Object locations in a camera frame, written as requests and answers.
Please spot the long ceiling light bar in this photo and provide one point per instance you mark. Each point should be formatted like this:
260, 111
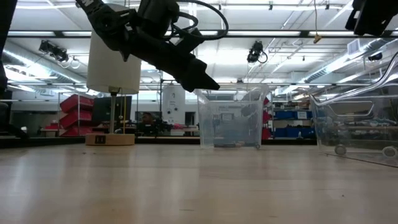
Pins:
329, 33
264, 33
40, 33

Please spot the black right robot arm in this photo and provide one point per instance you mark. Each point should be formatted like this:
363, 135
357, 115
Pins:
373, 15

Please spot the person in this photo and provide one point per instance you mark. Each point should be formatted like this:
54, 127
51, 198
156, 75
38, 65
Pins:
147, 119

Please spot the black ceiling device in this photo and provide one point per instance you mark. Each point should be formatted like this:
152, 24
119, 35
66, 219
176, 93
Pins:
375, 56

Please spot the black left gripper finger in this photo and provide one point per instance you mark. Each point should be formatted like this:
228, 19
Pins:
189, 85
203, 77

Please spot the white shade wooden base lamp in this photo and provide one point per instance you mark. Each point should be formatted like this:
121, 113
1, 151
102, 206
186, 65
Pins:
112, 71

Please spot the white cylindrical tank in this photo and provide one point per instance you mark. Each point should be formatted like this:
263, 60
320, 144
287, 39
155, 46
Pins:
173, 104

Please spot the red storage bin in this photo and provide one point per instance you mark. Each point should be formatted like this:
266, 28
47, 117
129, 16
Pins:
73, 131
76, 103
76, 119

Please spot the clear long plastic bin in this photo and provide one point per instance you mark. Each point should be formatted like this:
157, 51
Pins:
357, 130

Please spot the shelf with blue bins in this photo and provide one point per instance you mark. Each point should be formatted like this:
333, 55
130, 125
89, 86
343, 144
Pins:
295, 115

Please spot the clear square plastic bin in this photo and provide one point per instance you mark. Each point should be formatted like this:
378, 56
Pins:
233, 121

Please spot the red background bin stack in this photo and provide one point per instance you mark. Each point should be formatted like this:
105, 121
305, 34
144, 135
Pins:
266, 118

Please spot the black background monitor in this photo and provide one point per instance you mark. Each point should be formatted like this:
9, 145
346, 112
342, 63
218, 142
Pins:
102, 109

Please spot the silver Energizer battery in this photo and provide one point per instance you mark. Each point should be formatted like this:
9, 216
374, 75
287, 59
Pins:
389, 151
340, 149

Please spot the white air vent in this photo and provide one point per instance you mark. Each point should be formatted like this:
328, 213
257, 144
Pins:
353, 46

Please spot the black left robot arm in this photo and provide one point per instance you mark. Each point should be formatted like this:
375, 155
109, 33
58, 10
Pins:
102, 21

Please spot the black aluminium table frame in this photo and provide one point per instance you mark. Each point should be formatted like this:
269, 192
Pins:
161, 140

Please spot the silver ventilation duct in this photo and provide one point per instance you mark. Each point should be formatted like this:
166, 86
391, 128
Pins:
31, 67

